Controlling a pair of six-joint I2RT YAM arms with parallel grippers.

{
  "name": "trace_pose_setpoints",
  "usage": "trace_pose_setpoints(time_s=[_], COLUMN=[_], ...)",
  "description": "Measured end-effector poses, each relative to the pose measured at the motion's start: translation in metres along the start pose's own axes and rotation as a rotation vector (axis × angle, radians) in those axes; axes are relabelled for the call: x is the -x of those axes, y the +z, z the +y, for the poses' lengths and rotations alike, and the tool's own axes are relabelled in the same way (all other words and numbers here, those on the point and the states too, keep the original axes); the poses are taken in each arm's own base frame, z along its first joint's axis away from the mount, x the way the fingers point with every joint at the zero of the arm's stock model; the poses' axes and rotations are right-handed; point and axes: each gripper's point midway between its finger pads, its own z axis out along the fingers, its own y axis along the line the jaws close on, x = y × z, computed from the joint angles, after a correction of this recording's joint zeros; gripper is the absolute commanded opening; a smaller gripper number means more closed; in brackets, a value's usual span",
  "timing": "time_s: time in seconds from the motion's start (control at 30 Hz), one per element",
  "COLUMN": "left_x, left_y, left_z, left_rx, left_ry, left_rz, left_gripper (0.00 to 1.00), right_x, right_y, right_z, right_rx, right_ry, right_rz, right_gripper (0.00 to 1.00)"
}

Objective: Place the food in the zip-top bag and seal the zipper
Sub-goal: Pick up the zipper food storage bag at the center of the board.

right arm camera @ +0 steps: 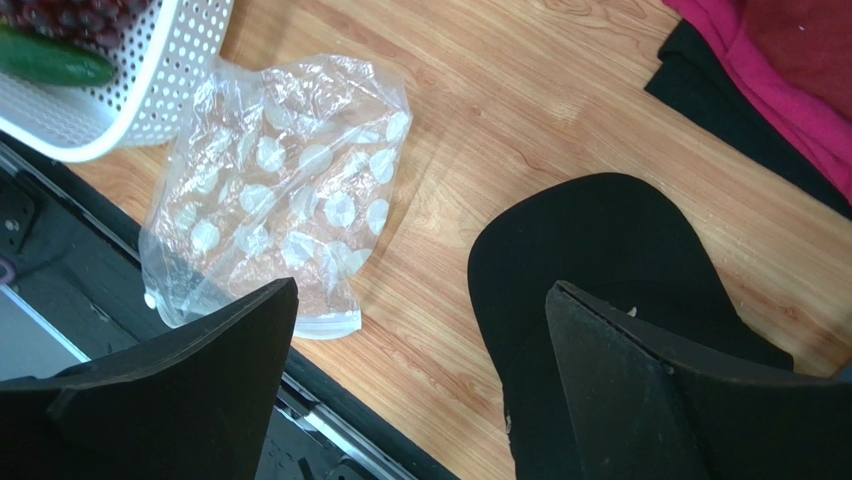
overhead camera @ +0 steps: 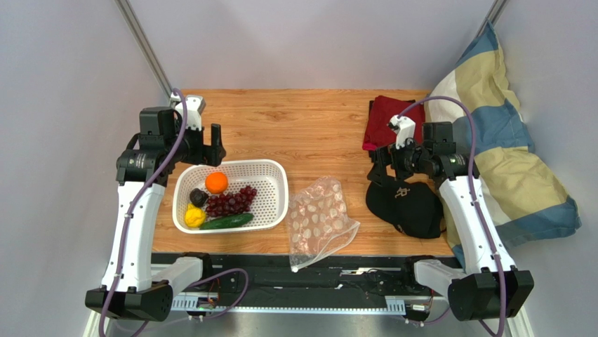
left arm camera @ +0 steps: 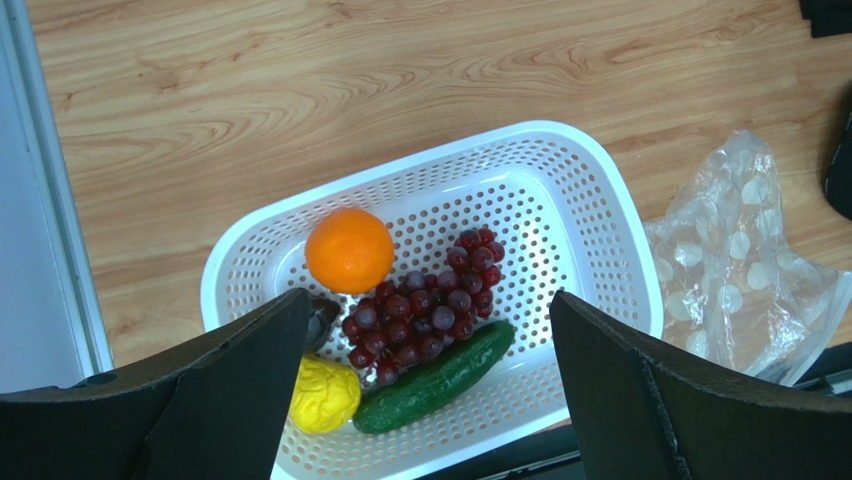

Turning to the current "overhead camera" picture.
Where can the aluminium frame post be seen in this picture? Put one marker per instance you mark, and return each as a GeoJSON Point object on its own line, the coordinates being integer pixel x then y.
{"type": "Point", "coordinates": [144, 44]}

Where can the green cucumber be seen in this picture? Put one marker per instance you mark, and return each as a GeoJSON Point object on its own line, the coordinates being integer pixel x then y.
{"type": "Point", "coordinates": [228, 222]}

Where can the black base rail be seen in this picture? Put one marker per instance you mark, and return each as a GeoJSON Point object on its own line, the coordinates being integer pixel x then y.
{"type": "Point", "coordinates": [346, 285]}

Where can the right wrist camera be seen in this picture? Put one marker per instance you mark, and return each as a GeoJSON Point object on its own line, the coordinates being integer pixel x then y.
{"type": "Point", "coordinates": [404, 128]}

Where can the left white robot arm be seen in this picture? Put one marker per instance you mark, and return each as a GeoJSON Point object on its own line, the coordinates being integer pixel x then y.
{"type": "Point", "coordinates": [128, 289]}

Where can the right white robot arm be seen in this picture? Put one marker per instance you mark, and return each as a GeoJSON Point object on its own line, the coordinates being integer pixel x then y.
{"type": "Point", "coordinates": [490, 286]}

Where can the yellow lemon toy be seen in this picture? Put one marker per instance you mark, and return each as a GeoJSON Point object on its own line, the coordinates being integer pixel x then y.
{"type": "Point", "coordinates": [194, 216]}

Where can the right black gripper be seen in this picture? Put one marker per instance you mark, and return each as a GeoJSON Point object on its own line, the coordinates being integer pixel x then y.
{"type": "Point", "coordinates": [381, 160]}

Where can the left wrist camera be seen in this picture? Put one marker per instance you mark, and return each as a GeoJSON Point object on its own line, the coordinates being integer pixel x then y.
{"type": "Point", "coordinates": [195, 106]}

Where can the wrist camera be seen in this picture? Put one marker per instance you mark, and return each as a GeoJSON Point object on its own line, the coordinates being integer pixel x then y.
{"type": "Point", "coordinates": [195, 106]}
{"type": "Point", "coordinates": [404, 128]}

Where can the clear zip top bag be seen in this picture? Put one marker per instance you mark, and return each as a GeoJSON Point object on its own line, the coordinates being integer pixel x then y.
{"type": "Point", "coordinates": [318, 223]}

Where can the red grape bunch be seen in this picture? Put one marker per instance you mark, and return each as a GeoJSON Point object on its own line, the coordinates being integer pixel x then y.
{"type": "Point", "coordinates": [228, 204]}

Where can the black baseball cap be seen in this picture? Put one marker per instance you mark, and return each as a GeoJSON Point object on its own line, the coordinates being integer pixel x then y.
{"type": "Point", "coordinates": [411, 208]}

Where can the blue yellow checked pillow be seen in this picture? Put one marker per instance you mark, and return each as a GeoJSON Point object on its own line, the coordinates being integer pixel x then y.
{"type": "Point", "coordinates": [525, 199]}

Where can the orange fruit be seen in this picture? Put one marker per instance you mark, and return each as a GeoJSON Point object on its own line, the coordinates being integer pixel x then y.
{"type": "Point", "coordinates": [216, 183]}

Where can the folded red cloth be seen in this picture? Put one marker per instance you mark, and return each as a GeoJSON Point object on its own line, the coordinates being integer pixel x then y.
{"type": "Point", "coordinates": [378, 133]}

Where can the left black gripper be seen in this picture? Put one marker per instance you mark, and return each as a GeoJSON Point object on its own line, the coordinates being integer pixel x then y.
{"type": "Point", "coordinates": [208, 155]}

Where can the white perforated plastic basket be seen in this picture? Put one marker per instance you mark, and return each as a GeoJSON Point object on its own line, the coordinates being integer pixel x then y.
{"type": "Point", "coordinates": [267, 176]}

